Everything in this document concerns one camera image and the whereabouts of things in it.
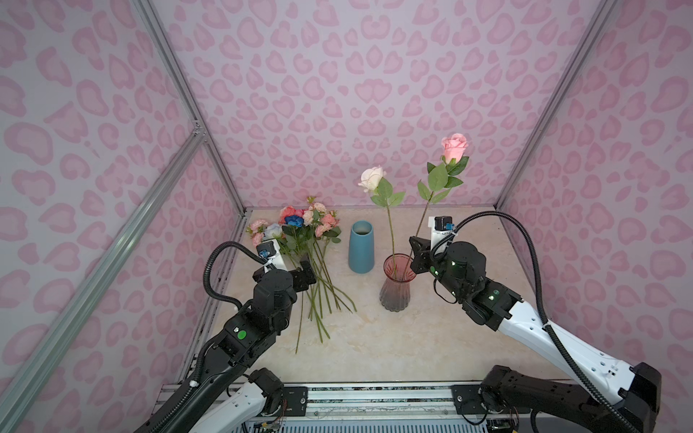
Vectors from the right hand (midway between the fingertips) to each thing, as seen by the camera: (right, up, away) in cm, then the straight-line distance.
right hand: (410, 236), depth 70 cm
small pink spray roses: (-53, +3, +37) cm, 65 cm away
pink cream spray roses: (-29, +3, +38) cm, 47 cm away
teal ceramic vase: (-12, -4, +20) cm, 24 cm away
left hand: (-30, -4, -2) cm, 31 cm away
